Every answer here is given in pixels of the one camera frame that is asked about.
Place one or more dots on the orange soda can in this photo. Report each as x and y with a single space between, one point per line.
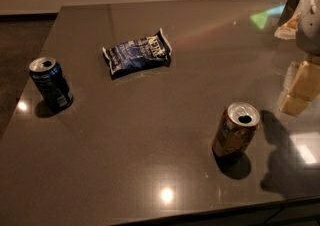
238 125

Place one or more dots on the blue soda can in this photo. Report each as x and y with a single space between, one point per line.
47 75

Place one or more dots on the blue chip bag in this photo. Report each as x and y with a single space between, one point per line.
135 55

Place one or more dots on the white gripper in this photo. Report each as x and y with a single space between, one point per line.
309 33

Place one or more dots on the black panel at table corner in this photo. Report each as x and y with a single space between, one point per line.
288 11

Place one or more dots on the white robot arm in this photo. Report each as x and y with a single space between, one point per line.
300 21

